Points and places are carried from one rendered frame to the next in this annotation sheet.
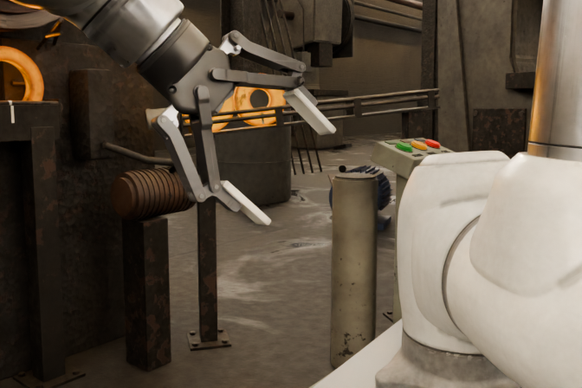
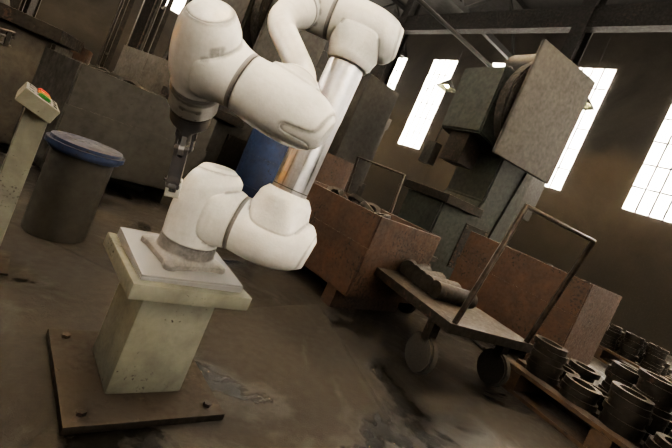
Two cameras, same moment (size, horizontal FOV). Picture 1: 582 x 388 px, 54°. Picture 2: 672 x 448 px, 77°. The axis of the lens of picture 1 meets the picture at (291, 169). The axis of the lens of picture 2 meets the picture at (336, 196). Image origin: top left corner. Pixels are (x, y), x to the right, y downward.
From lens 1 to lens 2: 0.86 m
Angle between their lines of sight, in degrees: 78
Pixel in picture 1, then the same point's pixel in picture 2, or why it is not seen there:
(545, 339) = (289, 248)
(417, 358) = (184, 254)
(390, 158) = (37, 105)
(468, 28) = not seen: outside the picture
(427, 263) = (217, 217)
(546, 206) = (294, 210)
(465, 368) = (205, 256)
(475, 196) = (236, 191)
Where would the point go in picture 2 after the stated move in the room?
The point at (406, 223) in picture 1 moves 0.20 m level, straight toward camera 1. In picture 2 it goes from (203, 196) to (263, 229)
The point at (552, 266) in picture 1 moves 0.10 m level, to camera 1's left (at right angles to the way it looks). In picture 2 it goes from (294, 228) to (281, 230)
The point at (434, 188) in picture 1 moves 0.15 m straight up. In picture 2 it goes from (223, 185) to (246, 131)
